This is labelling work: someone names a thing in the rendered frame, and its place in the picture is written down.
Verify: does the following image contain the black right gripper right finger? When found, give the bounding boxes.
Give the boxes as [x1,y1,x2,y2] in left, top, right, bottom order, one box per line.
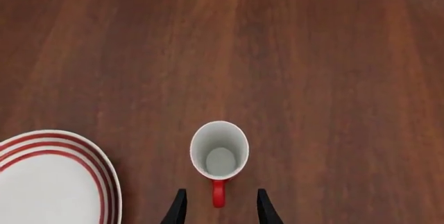
[257,188,286,224]

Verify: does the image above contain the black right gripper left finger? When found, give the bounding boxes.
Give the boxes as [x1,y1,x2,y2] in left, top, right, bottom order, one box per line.
[160,188,188,224]

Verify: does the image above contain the red mug with white inside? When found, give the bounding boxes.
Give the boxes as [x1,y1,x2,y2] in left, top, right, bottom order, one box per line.
[189,120,250,209]

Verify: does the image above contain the white plate with red rings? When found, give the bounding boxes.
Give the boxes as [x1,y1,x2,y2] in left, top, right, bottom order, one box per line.
[0,129,123,224]

